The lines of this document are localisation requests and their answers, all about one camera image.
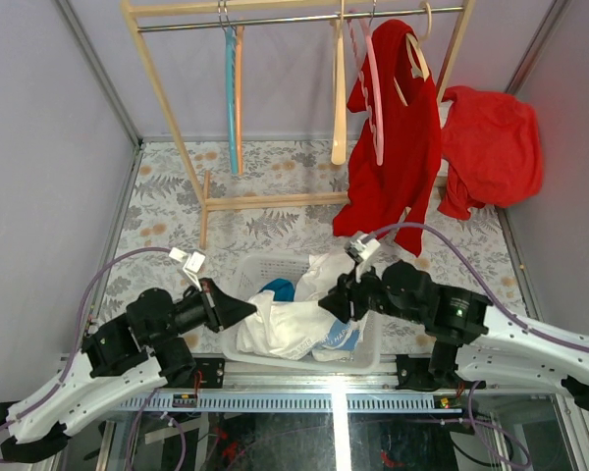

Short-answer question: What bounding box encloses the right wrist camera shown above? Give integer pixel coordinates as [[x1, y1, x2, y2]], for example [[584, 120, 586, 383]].
[[345, 233, 380, 283]]

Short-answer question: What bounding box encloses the cream hanger under red shirt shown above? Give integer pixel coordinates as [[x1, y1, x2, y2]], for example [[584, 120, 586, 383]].
[[404, 1, 433, 83]]

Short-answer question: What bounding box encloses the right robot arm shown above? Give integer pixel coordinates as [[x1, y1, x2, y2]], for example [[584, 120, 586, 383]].
[[318, 261, 589, 411]]

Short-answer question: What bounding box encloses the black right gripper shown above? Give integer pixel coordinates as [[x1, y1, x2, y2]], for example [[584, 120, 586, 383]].
[[316, 258, 423, 324]]

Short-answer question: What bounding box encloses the aluminium rail with cable duct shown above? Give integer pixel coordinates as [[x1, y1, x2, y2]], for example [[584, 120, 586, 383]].
[[58, 352, 585, 413]]

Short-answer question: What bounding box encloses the blue hanger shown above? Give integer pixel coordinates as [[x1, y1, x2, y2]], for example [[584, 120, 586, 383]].
[[217, 1, 241, 175]]

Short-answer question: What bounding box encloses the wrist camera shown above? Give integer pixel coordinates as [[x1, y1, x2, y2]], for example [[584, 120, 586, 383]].
[[168, 247, 206, 291], [345, 233, 380, 283]]

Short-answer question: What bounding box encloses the red t shirt on hanger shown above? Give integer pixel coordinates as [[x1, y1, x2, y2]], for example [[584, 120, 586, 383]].
[[333, 20, 442, 236]]

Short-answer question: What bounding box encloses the floral tablecloth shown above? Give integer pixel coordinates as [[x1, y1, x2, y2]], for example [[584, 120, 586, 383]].
[[90, 140, 529, 352]]

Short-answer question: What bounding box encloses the white t shirt blue print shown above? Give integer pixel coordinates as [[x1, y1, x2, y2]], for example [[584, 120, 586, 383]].
[[235, 248, 372, 363]]

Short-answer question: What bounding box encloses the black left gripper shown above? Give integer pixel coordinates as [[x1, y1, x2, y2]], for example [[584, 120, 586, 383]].
[[151, 279, 260, 349]]

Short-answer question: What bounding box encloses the beige wooden hanger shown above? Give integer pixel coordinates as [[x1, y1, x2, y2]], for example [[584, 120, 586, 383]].
[[331, 1, 347, 166]]

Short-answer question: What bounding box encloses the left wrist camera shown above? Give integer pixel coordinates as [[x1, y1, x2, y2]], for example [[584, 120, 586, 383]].
[[168, 247, 206, 291]]

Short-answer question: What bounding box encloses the red cloth pile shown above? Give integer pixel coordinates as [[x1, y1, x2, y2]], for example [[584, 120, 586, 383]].
[[439, 85, 544, 221]]

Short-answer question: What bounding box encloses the white plastic laundry basket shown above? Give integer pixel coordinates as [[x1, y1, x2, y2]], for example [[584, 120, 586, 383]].
[[220, 253, 382, 373]]

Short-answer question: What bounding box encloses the pink wavy hanger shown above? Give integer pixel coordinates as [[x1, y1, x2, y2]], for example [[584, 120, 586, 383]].
[[348, 2, 385, 167]]

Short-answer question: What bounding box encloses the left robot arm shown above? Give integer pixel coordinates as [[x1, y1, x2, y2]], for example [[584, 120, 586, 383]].
[[0, 278, 256, 463]]

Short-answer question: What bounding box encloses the orange hanger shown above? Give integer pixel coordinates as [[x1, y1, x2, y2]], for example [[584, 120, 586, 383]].
[[234, 26, 244, 175]]

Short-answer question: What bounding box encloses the wooden clothes rack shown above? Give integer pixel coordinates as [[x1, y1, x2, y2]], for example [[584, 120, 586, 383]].
[[121, 1, 475, 248]]

